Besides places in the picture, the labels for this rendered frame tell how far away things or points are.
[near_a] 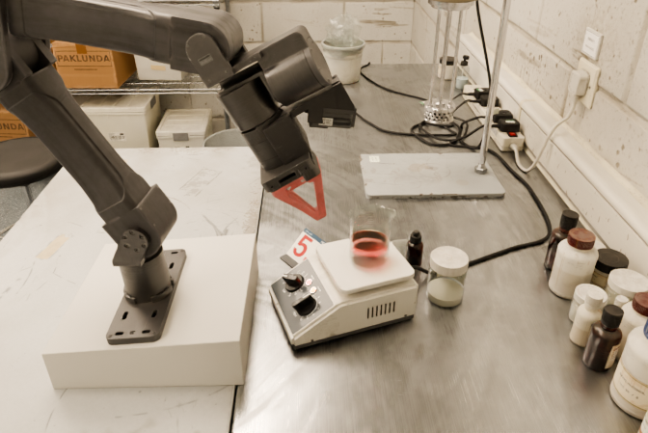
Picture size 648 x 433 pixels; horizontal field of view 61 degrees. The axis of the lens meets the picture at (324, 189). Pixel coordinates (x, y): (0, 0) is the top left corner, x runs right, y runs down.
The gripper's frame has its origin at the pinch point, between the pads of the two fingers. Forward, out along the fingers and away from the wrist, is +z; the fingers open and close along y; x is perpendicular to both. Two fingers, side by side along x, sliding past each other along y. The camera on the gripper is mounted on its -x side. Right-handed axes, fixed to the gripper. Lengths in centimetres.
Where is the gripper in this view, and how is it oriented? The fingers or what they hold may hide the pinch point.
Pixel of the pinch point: (318, 212)
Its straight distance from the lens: 71.8
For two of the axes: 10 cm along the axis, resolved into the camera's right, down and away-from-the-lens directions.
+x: -8.7, 4.8, 1.0
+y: -1.2, -4.0, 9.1
